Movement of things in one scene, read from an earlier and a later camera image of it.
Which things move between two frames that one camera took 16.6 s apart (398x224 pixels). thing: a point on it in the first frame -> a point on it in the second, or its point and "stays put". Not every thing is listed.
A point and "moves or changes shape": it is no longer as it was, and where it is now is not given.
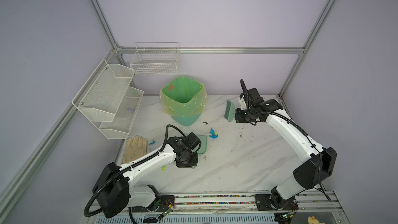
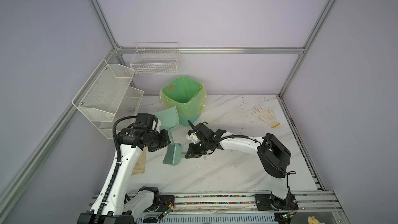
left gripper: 194,163 -> 165,141
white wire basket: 156,58 stays put
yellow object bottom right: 311,220 stays put
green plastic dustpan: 203,140 moves or changes shape
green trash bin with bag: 184,98 stays put
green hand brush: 229,111 moves or changes shape
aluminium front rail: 313,204 stays put
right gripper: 238,119 -> 194,153
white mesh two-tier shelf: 109,100 stays put
